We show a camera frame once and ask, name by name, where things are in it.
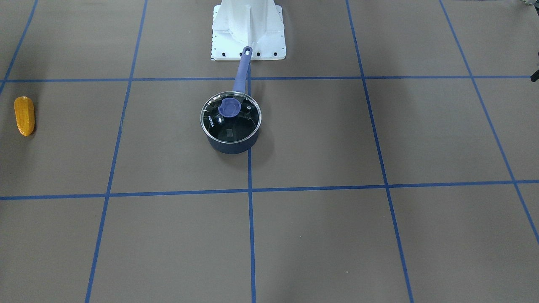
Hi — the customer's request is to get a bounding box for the glass lid with blue knob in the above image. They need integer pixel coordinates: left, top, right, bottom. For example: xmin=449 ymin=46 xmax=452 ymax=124
xmin=200 ymin=91 xmax=262 ymax=145

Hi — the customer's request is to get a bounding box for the blue saucepan with long handle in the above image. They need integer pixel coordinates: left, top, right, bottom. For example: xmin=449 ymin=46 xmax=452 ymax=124
xmin=200 ymin=46 xmax=262 ymax=154

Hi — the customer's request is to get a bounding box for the yellow corn cob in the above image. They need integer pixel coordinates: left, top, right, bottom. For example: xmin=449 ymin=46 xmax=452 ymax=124
xmin=13 ymin=96 xmax=35 ymax=137

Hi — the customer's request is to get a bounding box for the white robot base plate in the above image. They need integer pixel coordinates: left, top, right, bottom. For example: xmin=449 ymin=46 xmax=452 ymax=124
xmin=211 ymin=0 xmax=287 ymax=61

